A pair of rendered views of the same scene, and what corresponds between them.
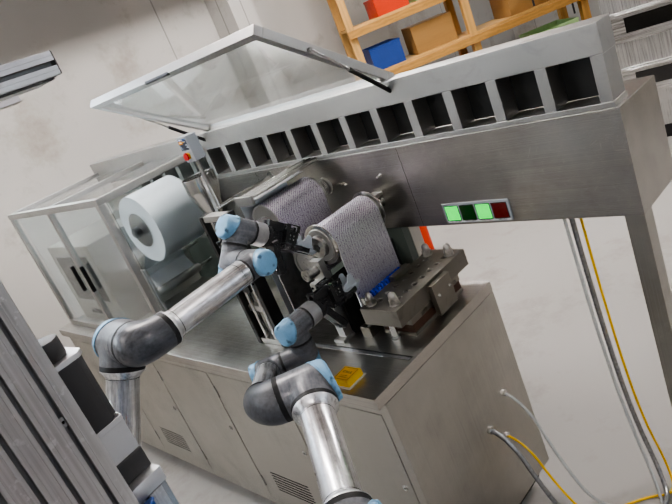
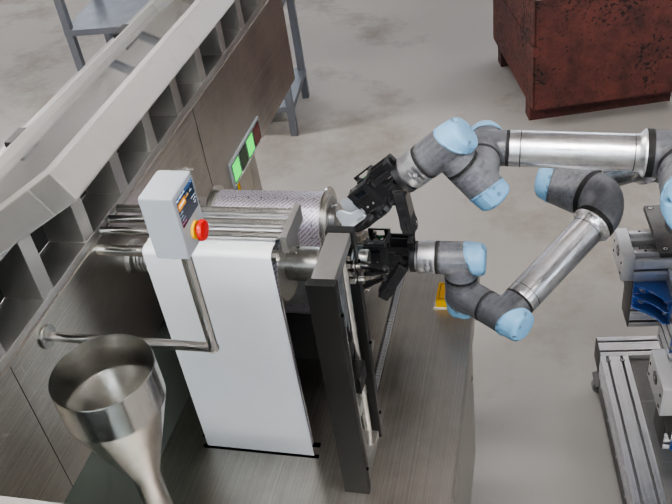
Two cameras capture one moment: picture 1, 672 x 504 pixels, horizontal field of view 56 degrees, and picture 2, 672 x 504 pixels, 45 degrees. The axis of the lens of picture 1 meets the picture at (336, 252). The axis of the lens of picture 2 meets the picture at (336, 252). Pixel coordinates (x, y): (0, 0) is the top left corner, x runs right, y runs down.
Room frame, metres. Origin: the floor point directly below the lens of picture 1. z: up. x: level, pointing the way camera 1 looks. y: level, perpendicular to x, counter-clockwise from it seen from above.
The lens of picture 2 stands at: (2.79, 1.24, 2.26)
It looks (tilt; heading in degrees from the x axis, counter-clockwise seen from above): 37 degrees down; 237
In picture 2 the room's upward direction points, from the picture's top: 9 degrees counter-clockwise
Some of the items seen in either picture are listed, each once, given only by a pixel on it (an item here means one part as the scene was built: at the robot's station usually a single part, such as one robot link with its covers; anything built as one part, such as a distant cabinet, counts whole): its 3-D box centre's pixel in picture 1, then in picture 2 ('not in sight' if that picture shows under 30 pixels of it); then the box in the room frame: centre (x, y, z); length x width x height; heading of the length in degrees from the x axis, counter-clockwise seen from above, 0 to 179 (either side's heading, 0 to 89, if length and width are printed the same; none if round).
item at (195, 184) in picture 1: (200, 182); (108, 386); (2.63, 0.40, 1.50); 0.14 x 0.14 x 0.06
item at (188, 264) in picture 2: (208, 183); (198, 298); (2.46, 0.35, 1.51); 0.02 x 0.02 x 0.20
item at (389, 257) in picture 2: (326, 297); (390, 252); (1.89, 0.08, 1.12); 0.12 x 0.08 x 0.09; 129
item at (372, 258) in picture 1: (372, 262); not in sight; (2.04, -0.10, 1.11); 0.23 x 0.01 x 0.18; 129
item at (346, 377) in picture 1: (347, 376); (451, 295); (1.73, 0.12, 0.91); 0.07 x 0.07 x 0.02; 39
